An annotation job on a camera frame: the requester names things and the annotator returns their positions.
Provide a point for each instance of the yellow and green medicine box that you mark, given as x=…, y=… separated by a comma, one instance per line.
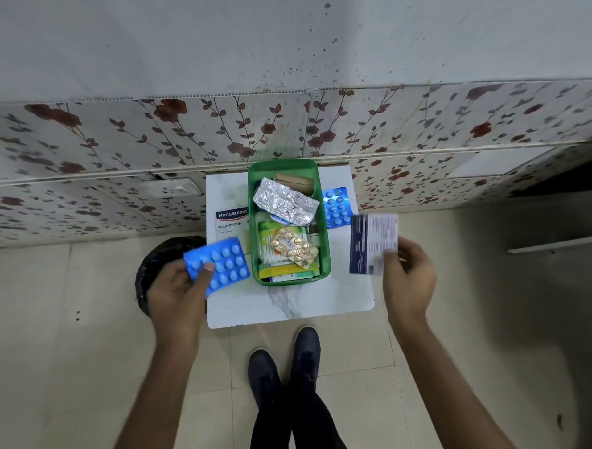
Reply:
x=286, y=272

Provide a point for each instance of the black trash bin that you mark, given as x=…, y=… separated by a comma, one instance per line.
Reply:
x=157, y=263

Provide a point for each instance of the white plaster box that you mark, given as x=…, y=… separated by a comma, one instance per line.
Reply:
x=231, y=219

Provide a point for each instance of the person's left hand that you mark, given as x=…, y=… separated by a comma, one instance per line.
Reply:
x=175, y=300

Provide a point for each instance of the silver foil blister pack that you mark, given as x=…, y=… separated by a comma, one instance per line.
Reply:
x=284, y=201

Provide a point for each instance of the person's right forearm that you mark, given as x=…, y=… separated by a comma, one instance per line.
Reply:
x=448, y=384

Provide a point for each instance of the person's black shoe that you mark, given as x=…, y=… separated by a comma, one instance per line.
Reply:
x=306, y=354
x=264, y=377

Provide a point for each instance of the person's left black shoe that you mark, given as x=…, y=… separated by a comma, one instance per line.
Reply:
x=264, y=377

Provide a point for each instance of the person's left thumb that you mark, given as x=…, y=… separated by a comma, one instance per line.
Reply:
x=203, y=278

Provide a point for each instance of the brown bandage roll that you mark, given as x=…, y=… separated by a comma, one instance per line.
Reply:
x=296, y=183

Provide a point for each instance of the blue pill blister pack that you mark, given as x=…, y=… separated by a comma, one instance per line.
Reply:
x=337, y=207
x=219, y=264

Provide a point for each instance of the person's left forearm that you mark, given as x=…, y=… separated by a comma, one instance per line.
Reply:
x=157, y=393

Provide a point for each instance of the small white marble table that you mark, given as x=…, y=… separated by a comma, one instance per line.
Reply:
x=286, y=300

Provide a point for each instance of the green plastic basket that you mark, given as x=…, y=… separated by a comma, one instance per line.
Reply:
x=252, y=217

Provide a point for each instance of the white and navy medicine box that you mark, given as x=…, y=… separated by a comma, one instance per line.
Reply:
x=372, y=243

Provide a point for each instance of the cotton swab packet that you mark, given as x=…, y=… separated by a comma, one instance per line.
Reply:
x=267, y=245

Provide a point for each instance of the person's right black shoe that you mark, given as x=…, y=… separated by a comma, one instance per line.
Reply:
x=306, y=354

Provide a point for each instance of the person's right hand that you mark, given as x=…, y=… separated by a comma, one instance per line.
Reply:
x=411, y=282

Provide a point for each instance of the person's black trousers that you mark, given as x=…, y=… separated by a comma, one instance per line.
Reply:
x=296, y=421

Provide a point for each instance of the person's right thumb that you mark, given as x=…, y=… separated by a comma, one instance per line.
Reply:
x=389, y=266

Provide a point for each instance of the gold pill blister pack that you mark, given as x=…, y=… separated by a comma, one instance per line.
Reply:
x=295, y=246

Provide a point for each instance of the small dark bottle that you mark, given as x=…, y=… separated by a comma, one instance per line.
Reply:
x=314, y=234

